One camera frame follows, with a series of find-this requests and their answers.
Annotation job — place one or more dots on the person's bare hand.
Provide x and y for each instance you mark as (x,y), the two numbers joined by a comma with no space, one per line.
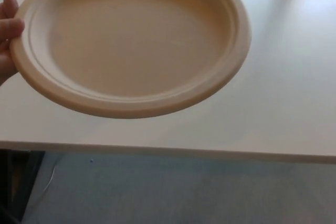
(8,24)

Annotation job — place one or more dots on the beige round paper plate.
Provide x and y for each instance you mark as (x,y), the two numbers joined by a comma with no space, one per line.
(136,51)

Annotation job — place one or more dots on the dark table frame leg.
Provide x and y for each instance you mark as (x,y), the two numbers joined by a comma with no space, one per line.
(15,187)

